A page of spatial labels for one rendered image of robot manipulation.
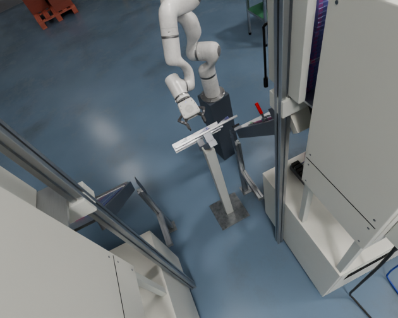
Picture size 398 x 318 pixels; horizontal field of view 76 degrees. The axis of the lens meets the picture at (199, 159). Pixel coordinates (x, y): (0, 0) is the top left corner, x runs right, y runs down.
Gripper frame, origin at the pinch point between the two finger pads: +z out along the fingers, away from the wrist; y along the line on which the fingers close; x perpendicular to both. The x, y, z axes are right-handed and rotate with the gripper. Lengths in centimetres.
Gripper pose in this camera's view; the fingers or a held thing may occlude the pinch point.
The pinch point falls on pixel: (197, 124)
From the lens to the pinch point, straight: 140.9
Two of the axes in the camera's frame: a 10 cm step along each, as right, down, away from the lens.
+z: 4.8, 8.7, -1.3
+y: 8.8, -4.7, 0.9
